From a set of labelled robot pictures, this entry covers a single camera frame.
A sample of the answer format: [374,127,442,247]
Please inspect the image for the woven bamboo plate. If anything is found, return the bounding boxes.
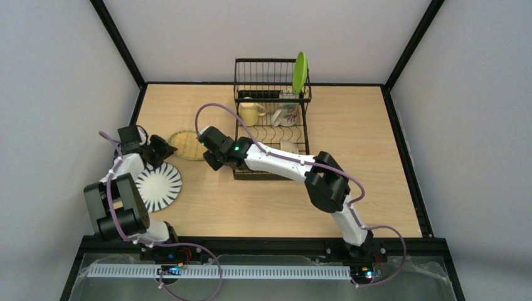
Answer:
[168,130,205,161]

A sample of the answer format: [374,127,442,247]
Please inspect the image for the blue striped white plate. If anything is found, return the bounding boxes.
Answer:
[136,162,183,213]

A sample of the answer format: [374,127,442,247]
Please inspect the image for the yellow ceramic mug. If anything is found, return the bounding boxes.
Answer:
[238,97,267,127]

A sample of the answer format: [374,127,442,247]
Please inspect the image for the black wire dish rack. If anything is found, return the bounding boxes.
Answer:
[233,58,312,155]

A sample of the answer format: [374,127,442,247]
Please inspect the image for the plain white bowl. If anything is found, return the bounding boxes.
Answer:
[279,139,299,154]

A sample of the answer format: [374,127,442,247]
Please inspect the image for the green plastic plate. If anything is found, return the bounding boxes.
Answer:
[292,51,308,95]

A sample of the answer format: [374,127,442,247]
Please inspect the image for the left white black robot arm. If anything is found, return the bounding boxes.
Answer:
[83,125,178,248]

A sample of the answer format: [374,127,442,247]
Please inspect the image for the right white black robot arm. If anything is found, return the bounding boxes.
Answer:
[198,126,372,248]

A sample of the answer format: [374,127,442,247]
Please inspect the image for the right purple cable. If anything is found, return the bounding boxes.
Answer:
[195,103,408,288]

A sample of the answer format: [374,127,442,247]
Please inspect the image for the white slotted cable duct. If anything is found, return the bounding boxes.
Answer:
[87,263,351,280]

